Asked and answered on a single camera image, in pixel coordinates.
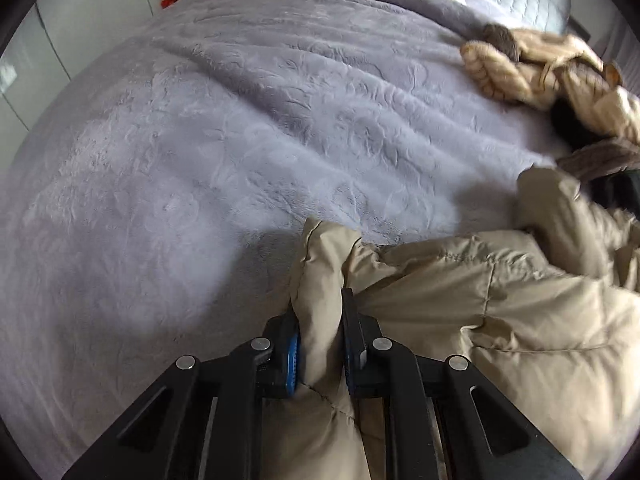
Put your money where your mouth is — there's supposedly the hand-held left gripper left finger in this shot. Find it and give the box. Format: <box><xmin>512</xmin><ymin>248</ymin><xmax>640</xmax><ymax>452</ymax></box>
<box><xmin>60</xmin><ymin>312</ymin><xmax>301</xmax><ymax>480</ymax></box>

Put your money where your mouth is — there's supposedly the cream striped robe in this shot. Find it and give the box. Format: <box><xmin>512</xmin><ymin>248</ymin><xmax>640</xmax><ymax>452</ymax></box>
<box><xmin>460</xmin><ymin>24</ymin><xmax>640</xmax><ymax>181</ymax></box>

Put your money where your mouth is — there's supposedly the lilac embossed blanket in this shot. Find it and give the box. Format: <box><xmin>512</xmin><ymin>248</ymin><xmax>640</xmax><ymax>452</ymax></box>
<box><xmin>0</xmin><ymin>0</ymin><xmax>571</xmax><ymax>480</ymax></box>

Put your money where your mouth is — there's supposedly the white wardrobe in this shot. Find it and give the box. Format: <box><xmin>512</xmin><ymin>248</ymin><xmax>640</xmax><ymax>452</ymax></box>
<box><xmin>0</xmin><ymin>0</ymin><xmax>151</xmax><ymax>126</ymax></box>

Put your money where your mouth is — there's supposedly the beige puffer jacket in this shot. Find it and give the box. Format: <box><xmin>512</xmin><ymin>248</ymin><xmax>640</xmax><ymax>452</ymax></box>
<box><xmin>287</xmin><ymin>165</ymin><xmax>640</xmax><ymax>480</ymax></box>

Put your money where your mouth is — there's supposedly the black folded garment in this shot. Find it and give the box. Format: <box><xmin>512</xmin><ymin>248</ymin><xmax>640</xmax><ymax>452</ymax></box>
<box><xmin>550</xmin><ymin>100</ymin><xmax>640</xmax><ymax>211</ymax></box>

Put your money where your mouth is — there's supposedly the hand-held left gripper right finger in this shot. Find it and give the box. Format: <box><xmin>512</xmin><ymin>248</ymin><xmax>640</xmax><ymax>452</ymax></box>
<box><xmin>340</xmin><ymin>287</ymin><xmax>583</xmax><ymax>480</ymax></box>

